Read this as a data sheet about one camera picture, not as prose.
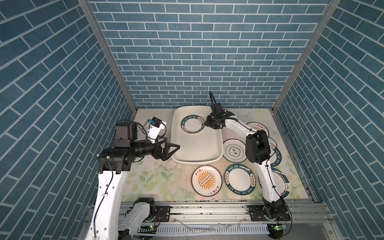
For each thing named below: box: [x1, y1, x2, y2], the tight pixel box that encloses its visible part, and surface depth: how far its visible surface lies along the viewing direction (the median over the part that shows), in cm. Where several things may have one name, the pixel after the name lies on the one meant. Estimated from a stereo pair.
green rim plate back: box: [180, 114, 205, 134], surface depth 113 cm
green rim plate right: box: [269, 143, 282, 168], surface depth 96 cm
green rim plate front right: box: [271, 167, 291, 199], surface depth 86 cm
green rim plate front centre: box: [224, 163, 257, 196], surface depth 87 cm
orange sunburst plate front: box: [191, 164, 223, 197], surface depth 86 cm
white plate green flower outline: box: [222, 138, 247, 163], surface depth 98 cm
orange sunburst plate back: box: [246, 121, 270, 138], surface depth 113 cm
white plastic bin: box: [170, 105, 224, 165], surface depth 103 cm
